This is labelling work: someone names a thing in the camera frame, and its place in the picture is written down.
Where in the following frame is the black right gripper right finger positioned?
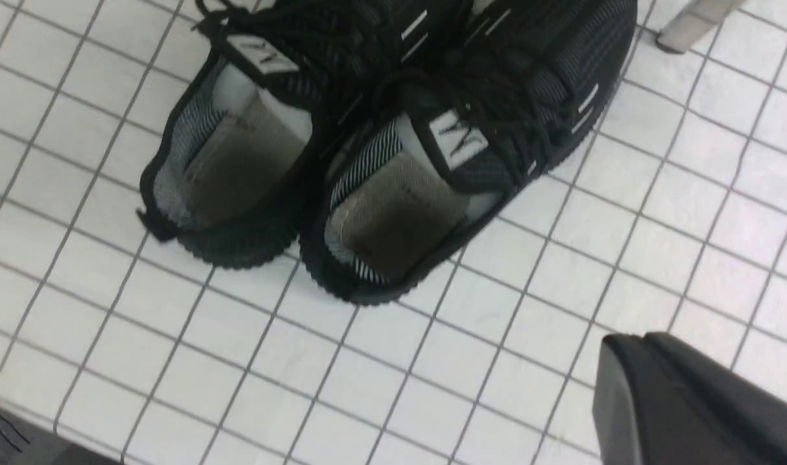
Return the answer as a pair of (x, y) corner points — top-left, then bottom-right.
(593, 332), (787, 464)

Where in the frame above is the metal shoe rack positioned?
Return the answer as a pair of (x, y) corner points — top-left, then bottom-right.
(655, 0), (745, 55)

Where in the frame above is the black knit sneaker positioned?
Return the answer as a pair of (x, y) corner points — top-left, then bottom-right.
(300, 1), (639, 305)
(138, 1), (472, 270)

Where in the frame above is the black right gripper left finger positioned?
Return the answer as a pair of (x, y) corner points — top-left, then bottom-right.
(0, 408), (119, 464)

